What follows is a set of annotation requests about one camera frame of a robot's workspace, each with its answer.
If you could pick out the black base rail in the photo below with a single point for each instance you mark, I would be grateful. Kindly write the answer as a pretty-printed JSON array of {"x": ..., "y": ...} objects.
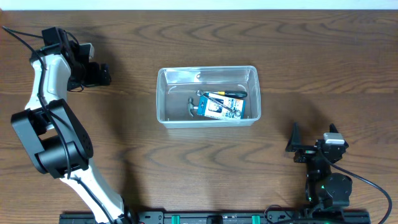
[{"x": 274, "y": 215}]

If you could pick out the small steel claw hammer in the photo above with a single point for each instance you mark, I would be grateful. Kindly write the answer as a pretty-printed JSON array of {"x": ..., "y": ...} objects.
[{"x": 191, "y": 107}]

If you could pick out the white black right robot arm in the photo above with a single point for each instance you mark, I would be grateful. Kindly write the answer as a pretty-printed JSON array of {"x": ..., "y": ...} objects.
[{"x": 325, "y": 190}]

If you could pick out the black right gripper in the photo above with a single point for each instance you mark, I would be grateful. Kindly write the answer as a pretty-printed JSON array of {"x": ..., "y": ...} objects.
[{"x": 308, "y": 149}]

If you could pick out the silver combination wrench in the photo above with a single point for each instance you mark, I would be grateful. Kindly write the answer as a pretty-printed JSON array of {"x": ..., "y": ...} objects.
[{"x": 207, "y": 95}]

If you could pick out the black yellow screwdriver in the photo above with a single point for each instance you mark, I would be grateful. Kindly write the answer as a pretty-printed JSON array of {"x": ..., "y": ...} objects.
[{"x": 230, "y": 94}]

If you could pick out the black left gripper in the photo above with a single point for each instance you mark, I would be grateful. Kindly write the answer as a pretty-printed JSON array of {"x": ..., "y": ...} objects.
[{"x": 94, "y": 73}]

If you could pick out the clear plastic container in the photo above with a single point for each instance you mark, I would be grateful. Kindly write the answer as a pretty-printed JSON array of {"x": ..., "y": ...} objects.
[{"x": 176, "y": 85}]

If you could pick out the blue white screwdriver box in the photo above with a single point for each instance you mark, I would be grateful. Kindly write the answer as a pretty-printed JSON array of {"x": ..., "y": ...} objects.
[{"x": 213, "y": 110}]

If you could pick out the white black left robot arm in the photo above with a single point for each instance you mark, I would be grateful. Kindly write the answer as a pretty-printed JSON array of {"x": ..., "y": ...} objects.
[{"x": 55, "y": 140}]

